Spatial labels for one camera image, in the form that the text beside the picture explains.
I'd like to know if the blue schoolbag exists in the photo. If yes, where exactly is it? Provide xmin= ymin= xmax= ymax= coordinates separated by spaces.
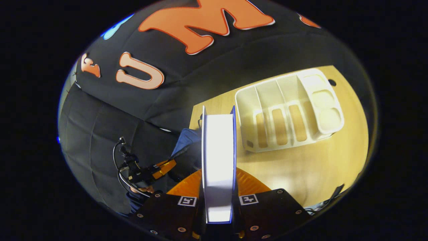
xmin=169 ymin=114 xmax=204 ymax=184

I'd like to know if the white bookshelf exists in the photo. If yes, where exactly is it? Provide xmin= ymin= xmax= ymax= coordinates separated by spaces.
xmin=234 ymin=68 xmax=345 ymax=154

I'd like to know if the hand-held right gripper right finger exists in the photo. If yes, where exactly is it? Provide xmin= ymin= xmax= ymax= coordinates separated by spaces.
xmin=233 ymin=167 xmax=312 ymax=241

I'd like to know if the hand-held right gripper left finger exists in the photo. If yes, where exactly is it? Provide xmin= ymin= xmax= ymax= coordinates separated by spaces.
xmin=128 ymin=168 xmax=204 ymax=241

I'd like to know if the blue cover book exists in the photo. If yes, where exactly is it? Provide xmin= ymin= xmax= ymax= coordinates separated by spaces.
xmin=200 ymin=105 xmax=238 ymax=225

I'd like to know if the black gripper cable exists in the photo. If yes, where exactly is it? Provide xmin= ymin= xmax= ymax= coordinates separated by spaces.
xmin=112 ymin=137 xmax=152 ymax=198

